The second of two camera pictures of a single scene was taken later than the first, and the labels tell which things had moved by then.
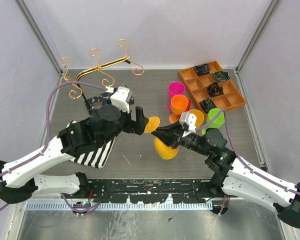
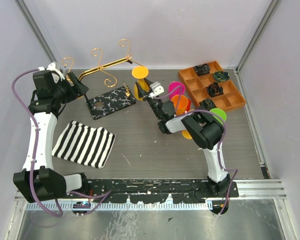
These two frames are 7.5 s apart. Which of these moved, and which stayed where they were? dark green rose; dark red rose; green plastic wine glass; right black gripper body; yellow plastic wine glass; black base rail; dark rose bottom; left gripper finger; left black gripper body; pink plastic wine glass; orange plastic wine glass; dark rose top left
Moved: right black gripper body; left black gripper body; left gripper finger; yellow plastic wine glass
Stayed: dark rose bottom; orange plastic wine glass; dark green rose; green plastic wine glass; black base rail; pink plastic wine glass; dark red rose; dark rose top left
